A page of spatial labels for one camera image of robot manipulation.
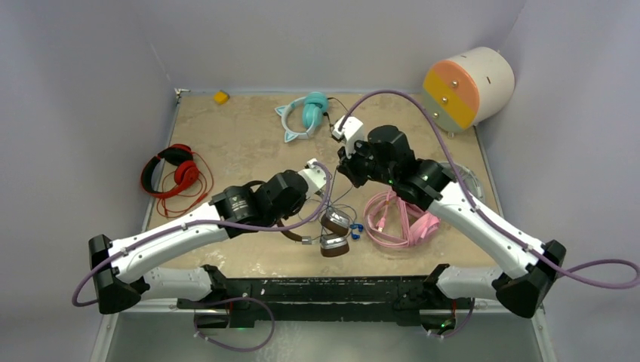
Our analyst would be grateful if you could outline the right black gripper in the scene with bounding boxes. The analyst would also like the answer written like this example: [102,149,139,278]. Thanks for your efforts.
[338,137,397,189]

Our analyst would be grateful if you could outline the brown silver headphones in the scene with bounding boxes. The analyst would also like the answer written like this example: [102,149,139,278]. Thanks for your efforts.
[281,209,350,258]

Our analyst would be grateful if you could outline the pink headphones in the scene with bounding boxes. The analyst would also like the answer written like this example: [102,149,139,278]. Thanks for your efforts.
[363,189,440,249]

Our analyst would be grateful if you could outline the white grey headphones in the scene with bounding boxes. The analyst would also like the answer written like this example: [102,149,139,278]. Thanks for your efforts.
[442,161,486,203]

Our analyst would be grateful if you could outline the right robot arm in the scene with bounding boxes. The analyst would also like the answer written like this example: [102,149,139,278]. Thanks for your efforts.
[331,124,566,318]

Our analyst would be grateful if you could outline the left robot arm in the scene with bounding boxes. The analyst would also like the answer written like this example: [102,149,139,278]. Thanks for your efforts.
[79,168,327,314]

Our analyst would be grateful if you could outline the teal cat ear headphones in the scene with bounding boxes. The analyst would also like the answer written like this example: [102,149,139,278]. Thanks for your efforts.
[274,92,337,143]

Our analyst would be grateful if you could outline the red black headphones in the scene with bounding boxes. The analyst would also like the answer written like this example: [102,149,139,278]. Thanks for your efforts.
[140,143,215,219]

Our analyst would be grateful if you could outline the round pastel drawer cabinet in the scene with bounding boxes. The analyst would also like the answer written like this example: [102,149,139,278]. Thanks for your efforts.
[422,47,515,133]

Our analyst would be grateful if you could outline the small yellow block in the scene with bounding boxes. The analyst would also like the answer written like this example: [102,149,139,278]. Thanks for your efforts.
[212,90,230,105]

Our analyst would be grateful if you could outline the aluminium frame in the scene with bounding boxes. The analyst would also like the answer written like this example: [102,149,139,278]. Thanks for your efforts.
[84,112,566,338]

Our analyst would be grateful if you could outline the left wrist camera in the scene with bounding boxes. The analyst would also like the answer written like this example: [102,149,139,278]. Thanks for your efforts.
[297,158,331,198]

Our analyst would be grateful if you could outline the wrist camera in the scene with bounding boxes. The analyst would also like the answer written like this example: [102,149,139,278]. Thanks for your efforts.
[331,116,366,158]
[297,158,331,198]

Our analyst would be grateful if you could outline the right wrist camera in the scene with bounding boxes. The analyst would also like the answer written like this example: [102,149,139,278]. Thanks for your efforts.
[331,116,366,158]

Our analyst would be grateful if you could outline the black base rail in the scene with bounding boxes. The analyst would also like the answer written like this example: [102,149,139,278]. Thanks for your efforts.
[177,265,472,330]

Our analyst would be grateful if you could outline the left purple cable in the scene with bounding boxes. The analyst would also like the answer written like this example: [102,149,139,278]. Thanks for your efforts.
[70,162,334,352]

